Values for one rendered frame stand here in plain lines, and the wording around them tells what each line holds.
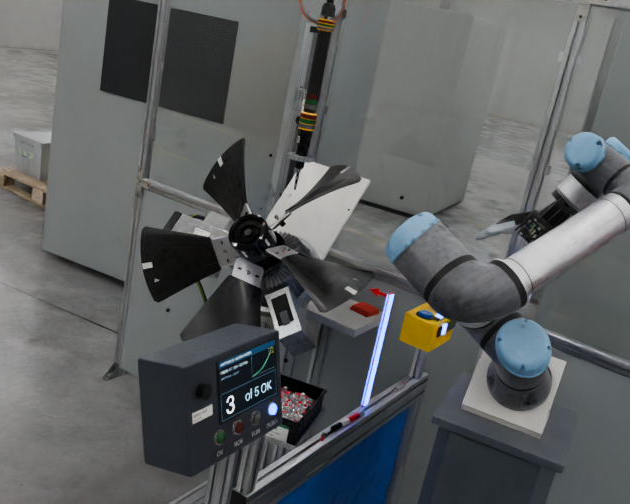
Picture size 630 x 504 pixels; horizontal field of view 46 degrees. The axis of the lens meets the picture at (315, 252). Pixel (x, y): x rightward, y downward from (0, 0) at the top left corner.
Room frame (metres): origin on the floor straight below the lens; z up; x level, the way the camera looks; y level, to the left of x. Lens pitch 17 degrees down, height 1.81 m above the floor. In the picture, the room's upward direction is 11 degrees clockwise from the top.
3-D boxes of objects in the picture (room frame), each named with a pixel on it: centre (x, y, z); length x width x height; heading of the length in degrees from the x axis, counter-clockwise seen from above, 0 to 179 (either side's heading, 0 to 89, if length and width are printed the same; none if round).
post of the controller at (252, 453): (1.34, 0.04, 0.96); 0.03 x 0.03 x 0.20; 60
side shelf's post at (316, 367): (2.51, -0.09, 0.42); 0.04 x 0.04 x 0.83; 60
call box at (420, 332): (2.05, -0.37, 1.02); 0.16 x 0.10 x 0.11; 150
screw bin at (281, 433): (1.73, 0.00, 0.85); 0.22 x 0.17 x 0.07; 164
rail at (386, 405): (1.71, -0.17, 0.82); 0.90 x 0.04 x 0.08; 150
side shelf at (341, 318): (2.51, -0.09, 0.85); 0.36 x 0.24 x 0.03; 60
